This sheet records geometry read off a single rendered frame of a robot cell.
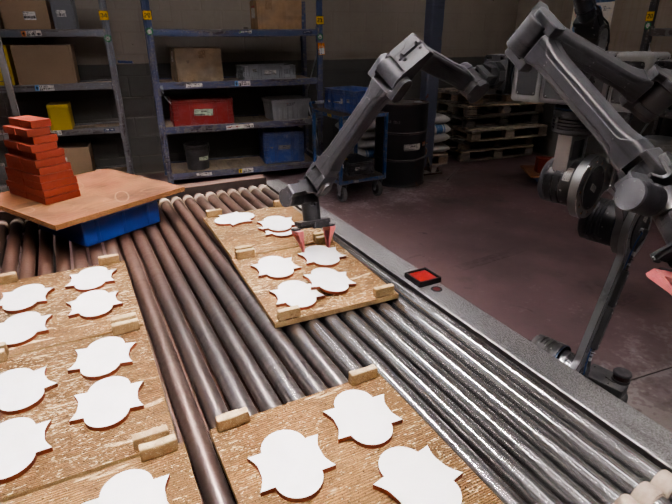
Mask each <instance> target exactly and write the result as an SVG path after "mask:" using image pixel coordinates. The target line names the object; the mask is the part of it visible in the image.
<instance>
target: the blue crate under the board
mask: <svg viewBox="0 0 672 504"><path fill-rule="evenodd" d="M158 200H159V199H157V200H154V201H151V202H148V203H144V204H141V205H138V206H135V207H131V208H128V209H125V210H122V211H119V212H115V213H112V214H109V215H106V216H102V217H99V218H96V219H93V220H90V221H86V222H83V223H80V224H77V225H73V226H70V227H67V228H64V229H61V230H57V231H56V230H53V229H50V228H48V227H45V226H42V225H39V228H40V230H43V231H45V232H48V233H51V234H53V235H56V236H59V237H61V238H64V239H66V240H69V241H72V242H74V243H77V244H79V245H82V246H85V247H90V246H93V245H96V244H98V243H101V242H104V241H107V240H110V239H113V238H115V237H118V236H121V235H124V234H127V233H130V232H132V231H135V230H138V229H141V228H144V227H147V226H149V225H152V224H155V223H158V222H160V216H159V209H158V203H157V201H158Z"/></svg>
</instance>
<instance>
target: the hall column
mask: <svg viewBox="0 0 672 504"><path fill-rule="evenodd" d="M444 9H445V0H426V10H425V26H424V41H423V42H424V43H425V44H426V45H427V46H429V47H430V48H432V49H434V50H435V51H437V52H439V53H440V54H441V46H442V32H443V21H444ZM438 84H439V79H438V78H436V77H434V76H432V75H430V74H428V73H426V72H424V71H421V87H420V99H421V100H427V101H429V102H430V103H429V109H428V122H427V129H428V131H427V136H426V149H425V155H426V157H425V163H424V176H428V175H437V174H442V172H441V171H439V169H438V168H439V167H437V169H434V168H432V160H433V147H434V134H435V118H436V109H437V97H438Z"/></svg>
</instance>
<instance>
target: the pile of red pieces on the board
mask: <svg viewBox="0 0 672 504"><path fill-rule="evenodd" d="M8 120H9V123H10V125H3V130H4V133H8V136H9V139H7V140H3V141H4V144H5V147H7V149H8V152H9V153H7V154H5V158H6V162H7V166H8V167H5V170H6V173H7V177H8V180H6V183H7V186H8V187H9V191H10V193H12V194H15V195H17V196H20V197H23V198H26V199H30V200H33V201H36V202H39V203H42V204H45V205H49V204H53V203H56V202H60V201H64V200H68V199H72V198H75V197H79V196H81V194H80V190H78V189H79V186H78V183H77V177H76V176H74V174H73V170H72V168H71V163H70V162H67V161H66V159H65V156H63V155H65V153H64V148H60V147H58V146H57V142H55V141H58V137H57V134H56V133H51V132H50V127H47V126H52V124H51V120H50V118H43V117H37V116H31V115H25V116H17V117H9V118H8Z"/></svg>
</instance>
